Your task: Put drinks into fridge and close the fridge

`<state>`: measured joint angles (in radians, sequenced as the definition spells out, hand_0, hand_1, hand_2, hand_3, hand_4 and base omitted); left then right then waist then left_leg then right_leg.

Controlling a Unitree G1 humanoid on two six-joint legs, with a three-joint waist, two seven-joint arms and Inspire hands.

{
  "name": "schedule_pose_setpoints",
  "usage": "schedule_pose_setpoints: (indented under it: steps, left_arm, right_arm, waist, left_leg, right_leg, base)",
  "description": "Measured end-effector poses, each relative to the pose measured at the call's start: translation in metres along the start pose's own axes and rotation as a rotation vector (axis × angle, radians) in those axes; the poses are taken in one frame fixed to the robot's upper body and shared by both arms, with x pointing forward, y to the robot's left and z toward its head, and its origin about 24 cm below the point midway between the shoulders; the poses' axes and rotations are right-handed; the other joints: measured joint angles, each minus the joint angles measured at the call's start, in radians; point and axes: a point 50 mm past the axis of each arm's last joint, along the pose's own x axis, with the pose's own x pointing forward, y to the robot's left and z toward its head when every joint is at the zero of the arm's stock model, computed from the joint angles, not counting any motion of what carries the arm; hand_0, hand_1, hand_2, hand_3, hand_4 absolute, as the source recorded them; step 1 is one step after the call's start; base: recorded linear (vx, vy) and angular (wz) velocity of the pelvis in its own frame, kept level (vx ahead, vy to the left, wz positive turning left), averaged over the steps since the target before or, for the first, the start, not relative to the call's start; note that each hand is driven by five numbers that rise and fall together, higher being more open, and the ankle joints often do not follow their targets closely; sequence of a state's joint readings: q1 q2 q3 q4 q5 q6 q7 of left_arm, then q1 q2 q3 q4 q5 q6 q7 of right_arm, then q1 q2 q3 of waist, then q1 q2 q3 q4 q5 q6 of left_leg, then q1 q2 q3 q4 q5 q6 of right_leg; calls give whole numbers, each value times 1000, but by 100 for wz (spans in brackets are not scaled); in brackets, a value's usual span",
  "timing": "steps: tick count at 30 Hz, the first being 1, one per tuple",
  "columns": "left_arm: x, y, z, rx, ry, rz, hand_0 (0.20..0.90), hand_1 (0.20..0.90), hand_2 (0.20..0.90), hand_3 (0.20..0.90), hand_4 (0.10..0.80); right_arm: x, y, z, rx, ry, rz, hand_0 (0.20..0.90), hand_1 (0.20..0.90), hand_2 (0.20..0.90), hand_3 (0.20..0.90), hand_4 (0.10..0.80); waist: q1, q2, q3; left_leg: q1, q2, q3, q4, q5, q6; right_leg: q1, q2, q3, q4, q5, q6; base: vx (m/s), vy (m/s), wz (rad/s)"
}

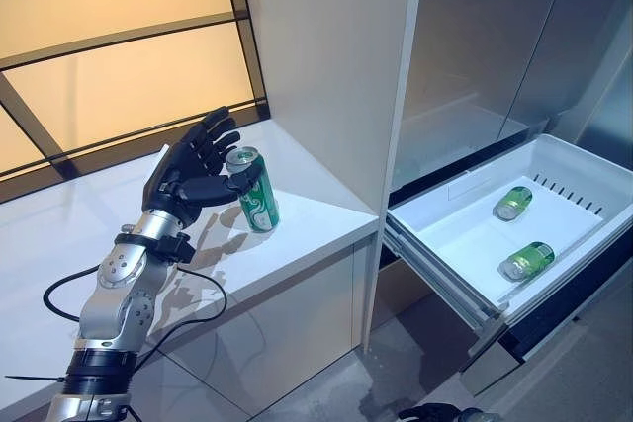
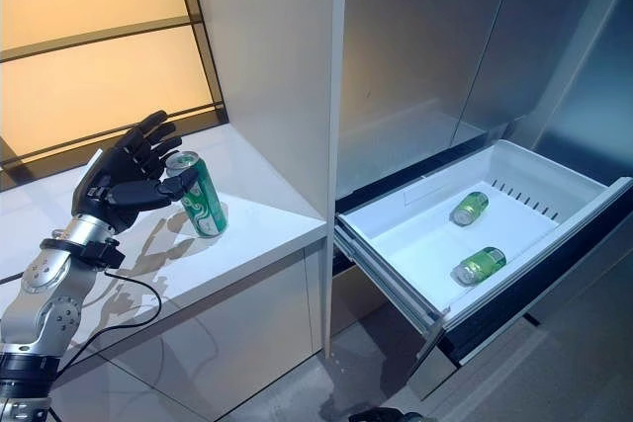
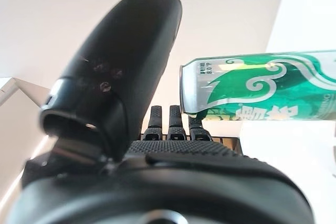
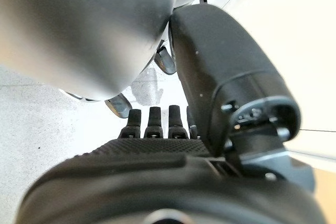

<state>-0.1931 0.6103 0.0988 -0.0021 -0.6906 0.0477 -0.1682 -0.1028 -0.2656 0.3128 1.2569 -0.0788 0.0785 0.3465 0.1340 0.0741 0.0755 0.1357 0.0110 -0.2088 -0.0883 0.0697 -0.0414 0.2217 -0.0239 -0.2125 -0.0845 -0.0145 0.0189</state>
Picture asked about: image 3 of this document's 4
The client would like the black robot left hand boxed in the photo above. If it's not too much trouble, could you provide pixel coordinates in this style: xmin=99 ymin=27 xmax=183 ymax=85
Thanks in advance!
xmin=7 ymin=0 xmax=315 ymax=224

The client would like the emerald green silver beer can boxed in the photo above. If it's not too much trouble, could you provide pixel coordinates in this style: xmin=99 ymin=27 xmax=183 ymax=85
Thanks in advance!
xmin=179 ymin=50 xmax=336 ymax=122

